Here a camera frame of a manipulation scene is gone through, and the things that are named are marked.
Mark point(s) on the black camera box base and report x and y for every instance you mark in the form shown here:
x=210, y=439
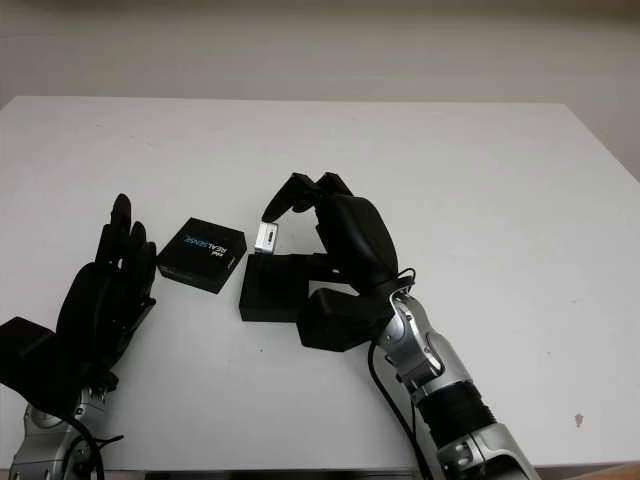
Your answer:
x=265, y=300

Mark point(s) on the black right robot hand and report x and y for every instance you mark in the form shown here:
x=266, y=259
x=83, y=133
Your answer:
x=360, y=240

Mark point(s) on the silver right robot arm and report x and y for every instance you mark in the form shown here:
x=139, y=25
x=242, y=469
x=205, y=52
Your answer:
x=450, y=390

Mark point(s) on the black RealSense box lid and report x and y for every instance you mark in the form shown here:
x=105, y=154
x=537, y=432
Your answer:
x=200, y=255

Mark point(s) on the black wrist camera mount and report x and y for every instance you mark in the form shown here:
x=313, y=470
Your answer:
x=30, y=355
x=335, y=320

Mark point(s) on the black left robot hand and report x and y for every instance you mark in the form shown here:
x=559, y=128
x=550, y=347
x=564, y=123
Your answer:
x=92, y=300

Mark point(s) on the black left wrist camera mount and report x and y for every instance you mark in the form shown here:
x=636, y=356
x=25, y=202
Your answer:
x=30, y=355

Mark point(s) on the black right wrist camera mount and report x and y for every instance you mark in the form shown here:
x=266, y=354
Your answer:
x=335, y=320

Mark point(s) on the small silver depth camera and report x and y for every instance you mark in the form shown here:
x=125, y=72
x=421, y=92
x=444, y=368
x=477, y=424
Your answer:
x=265, y=239

